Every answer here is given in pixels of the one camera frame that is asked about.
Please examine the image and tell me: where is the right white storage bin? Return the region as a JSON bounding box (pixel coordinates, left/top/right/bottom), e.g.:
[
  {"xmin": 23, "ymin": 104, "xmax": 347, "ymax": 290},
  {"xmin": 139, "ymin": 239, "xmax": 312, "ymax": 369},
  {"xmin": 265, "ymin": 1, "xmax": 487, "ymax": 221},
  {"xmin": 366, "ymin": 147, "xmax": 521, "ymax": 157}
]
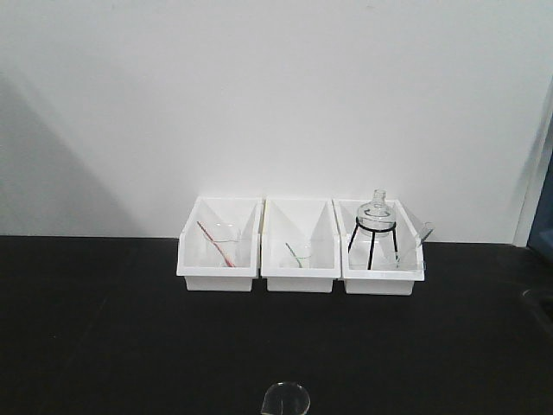
[{"xmin": 333, "ymin": 199, "xmax": 425, "ymax": 296}]

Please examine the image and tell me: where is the white storage bin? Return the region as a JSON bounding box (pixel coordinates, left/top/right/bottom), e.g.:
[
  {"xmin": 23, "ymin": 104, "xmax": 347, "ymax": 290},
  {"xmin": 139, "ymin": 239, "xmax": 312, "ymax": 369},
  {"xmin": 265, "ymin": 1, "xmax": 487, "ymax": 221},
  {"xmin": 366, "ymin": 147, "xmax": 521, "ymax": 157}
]
[
  {"xmin": 333, "ymin": 199, "xmax": 425, "ymax": 296},
  {"xmin": 260, "ymin": 197, "xmax": 341, "ymax": 293},
  {"xmin": 176, "ymin": 196, "xmax": 263, "ymax": 292}
]

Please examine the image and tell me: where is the left white storage bin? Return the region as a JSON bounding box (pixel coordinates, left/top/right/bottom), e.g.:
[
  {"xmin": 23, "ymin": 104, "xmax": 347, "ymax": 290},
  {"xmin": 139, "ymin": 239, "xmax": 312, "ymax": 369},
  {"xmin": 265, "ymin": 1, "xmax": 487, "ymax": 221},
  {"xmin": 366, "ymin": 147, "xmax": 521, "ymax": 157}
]
[{"xmin": 176, "ymin": 196, "xmax": 263, "ymax": 292}]

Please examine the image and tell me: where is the glass flask bottle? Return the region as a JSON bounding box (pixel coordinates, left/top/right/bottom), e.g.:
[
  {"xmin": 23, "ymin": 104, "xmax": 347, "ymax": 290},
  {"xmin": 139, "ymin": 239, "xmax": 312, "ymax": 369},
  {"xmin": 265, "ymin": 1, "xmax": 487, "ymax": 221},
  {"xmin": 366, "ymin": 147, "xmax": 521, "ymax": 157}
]
[{"xmin": 356, "ymin": 189, "xmax": 397, "ymax": 236}]

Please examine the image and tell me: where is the beaker with green rod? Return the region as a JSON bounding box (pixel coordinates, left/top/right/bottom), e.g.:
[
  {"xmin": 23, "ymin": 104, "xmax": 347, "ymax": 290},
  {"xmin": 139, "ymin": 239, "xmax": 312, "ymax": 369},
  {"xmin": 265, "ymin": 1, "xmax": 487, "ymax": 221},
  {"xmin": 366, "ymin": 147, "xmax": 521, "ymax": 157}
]
[{"xmin": 279, "ymin": 242, "xmax": 312, "ymax": 269}]

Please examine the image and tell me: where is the beaker with red rod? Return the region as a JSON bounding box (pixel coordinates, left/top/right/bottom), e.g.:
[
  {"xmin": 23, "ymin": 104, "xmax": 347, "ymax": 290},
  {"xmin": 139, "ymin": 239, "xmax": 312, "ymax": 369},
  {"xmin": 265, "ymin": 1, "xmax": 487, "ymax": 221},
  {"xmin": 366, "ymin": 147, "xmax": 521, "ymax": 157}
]
[{"xmin": 196, "ymin": 220, "xmax": 241, "ymax": 268}]

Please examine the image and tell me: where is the middle white storage bin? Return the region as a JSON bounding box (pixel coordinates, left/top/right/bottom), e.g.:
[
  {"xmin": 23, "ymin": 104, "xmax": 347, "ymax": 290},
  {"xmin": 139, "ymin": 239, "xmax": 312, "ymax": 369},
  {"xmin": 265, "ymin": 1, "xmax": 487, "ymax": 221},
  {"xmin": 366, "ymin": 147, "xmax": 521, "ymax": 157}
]
[{"xmin": 260, "ymin": 197, "xmax": 341, "ymax": 293}]

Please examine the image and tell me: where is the clear glass beaker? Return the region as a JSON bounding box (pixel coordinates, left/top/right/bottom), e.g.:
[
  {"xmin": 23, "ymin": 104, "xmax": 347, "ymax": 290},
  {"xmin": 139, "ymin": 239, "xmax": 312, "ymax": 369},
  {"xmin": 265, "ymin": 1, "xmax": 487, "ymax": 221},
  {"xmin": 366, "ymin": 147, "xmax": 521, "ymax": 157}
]
[{"xmin": 260, "ymin": 381, "xmax": 311, "ymax": 415}]

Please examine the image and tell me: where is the clear test tube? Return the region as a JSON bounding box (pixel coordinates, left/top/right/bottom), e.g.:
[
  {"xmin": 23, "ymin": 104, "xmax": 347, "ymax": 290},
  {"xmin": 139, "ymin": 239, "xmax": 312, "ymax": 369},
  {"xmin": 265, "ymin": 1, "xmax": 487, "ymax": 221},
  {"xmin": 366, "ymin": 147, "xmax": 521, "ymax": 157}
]
[{"xmin": 396, "ymin": 221, "xmax": 435, "ymax": 265}]

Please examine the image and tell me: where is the black wire tripod stand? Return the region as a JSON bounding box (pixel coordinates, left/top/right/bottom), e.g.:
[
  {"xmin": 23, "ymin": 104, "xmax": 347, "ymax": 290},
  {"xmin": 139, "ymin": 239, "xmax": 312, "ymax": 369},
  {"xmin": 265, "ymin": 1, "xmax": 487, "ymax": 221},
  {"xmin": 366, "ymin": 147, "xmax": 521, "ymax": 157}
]
[{"xmin": 347, "ymin": 217, "xmax": 399, "ymax": 271}]

